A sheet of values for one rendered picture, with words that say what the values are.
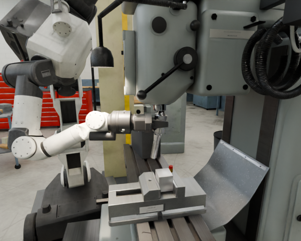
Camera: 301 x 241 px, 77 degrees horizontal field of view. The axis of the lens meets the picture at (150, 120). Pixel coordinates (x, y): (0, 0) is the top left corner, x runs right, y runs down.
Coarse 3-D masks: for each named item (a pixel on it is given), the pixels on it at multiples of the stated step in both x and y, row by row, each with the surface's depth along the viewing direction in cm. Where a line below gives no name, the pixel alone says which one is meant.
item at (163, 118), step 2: (156, 114) 70; (156, 116) 70; (158, 116) 70; (160, 116) 70; (162, 116) 70; (164, 116) 70; (166, 116) 70; (154, 118) 72; (156, 118) 70; (158, 118) 70; (160, 118) 70; (162, 118) 70; (164, 118) 70; (166, 118) 71; (164, 120) 71; (166, 120) 72; (156, 128) 71; (158, 128) 71; (160, 128) 71; (162, 128) 71; (164, 128) 72; (156, 130) 71; (158, 130) 71; (160, 130) 71; (162, 130) 71; (164, 130) 73
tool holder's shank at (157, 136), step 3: (156, 135) 72; (159, 135) 73; (156, 138) 73; (159, 138) 73; (153, 141) 75; (156, 141) 74; (153, 144) 75; (156, 144) 74; (153, 147) 74; (156, 147) 74; (153, 150) 75; (156, 150) 75; (153, 153) 75; (156, 153) 75; (153, 156) 75
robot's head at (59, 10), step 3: (51, 0) 69; (54, 0) 71; (60, 0) 69; (63, 0) 72; (51, 3) 68; (60, 3) 68; (51, 6) 68; (60, 6) 68; (51, 9) 68; (54, 9) 69; (57, 9) 68; (60, 9) 68; (54, 12) 68; (57, 12) 68
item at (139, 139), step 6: (132, 132) 126; (138, 132) 113; (144, 132) 108; (150, 132) 109; (132, 138) 127; (138, 138) 114; (144, 138) 109; (150, 138) 110; (132, 144) 128; (138, 144) 115; (144, 144) 110; (150, 144) 111; (138, 150) 116; (144, 150) 110; (150, 150) 112; (144, 156) 111; (150, 156) 113; (156, 156) 115
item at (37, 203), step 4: (112, 176) 193; (108, 180) 186; (112, 180) 186; (108, 184) 180; (112, 184) 180; (116, 184) 180; (40, 192) 167; (36, 196) 162; (40, 196) 162; (36, 200) 156; (40, 200) 156; (36, 204) 152; (40, 204) 152; (32, 208) 147; (36, 208) 147; (32, 212) 143; (56, 240) 119; (60, 240) 119
